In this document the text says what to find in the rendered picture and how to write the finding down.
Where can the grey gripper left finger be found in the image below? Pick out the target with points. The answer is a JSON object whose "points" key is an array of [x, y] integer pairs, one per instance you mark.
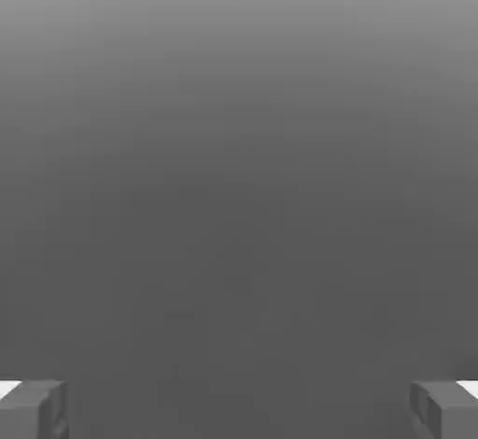
{"points": [[30, 409]]}

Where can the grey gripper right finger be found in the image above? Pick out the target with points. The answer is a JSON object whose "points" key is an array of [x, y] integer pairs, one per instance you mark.
{"points": [[448, 409]]}

